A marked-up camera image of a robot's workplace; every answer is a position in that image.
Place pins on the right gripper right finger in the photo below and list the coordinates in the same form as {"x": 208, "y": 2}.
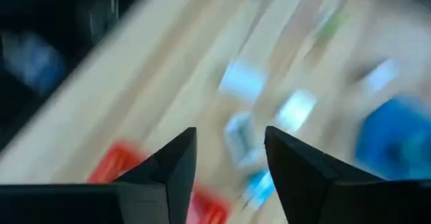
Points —
{"x": 330, "y": 197}

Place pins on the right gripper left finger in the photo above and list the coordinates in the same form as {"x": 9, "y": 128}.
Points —
{"x": 141, "y": 200}

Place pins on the teal white charger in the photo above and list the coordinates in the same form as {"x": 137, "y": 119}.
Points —
{"x": 259, "y": 187}

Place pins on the white box dark label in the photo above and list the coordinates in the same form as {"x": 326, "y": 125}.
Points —
{"x": 240, "y": 136}

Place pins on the plain white box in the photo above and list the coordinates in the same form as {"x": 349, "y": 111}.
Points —
{"x": 242, "y": 81}

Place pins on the red plastic basket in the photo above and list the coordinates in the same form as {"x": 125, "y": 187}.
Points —
{"x": 114, "y": 161}

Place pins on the blue plastic basket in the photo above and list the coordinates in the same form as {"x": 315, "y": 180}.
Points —
{"x": 394, "y": 140}

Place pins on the white printed charger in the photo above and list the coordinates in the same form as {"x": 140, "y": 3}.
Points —
{"x": 296, "y": 109}

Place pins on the black white charger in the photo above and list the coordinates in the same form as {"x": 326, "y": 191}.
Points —
{"x": 380, "y": 74}

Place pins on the green white charger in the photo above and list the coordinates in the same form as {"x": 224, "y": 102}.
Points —
{"x": 331, "y": 27}

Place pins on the blurred blue object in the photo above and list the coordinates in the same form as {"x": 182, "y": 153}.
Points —
{"x": 33, "y": 62}

